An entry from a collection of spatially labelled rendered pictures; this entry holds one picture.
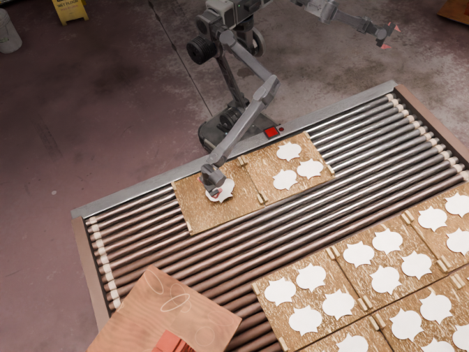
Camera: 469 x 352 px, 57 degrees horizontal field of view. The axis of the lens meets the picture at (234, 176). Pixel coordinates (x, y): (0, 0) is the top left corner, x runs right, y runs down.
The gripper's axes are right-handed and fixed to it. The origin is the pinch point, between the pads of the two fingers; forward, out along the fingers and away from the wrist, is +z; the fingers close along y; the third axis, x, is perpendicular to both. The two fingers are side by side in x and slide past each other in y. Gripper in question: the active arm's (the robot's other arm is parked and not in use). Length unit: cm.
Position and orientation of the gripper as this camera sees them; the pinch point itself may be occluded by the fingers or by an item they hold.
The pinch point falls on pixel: (211, 191)
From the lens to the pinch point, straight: 222.2
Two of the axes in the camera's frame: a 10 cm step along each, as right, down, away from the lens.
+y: 5.5, 6.6, -5.1
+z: 0.7, 5.8, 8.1
